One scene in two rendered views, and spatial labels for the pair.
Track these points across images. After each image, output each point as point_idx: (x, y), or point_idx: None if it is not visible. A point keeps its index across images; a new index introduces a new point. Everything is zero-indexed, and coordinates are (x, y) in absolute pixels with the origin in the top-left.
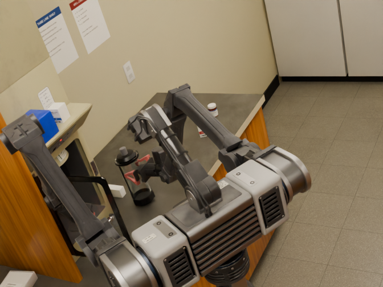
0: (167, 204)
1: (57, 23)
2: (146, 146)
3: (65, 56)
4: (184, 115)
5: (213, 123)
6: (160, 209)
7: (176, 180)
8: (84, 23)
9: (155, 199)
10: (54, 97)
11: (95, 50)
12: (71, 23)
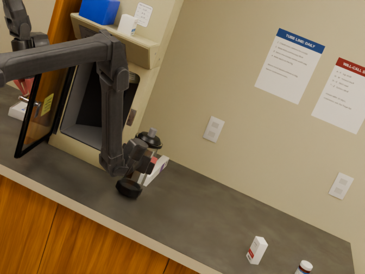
0: (114, 206)
1: (307, 56)
2: (232, 214)
3: (285, 87)
4: (111, 84)
5: (36, 49)
6: (108, 200)
7: (105, 169)
8: (338, 89)
9: (127, 200)
10: (151, 23)
11: (323, 122)
12: (322, 73)
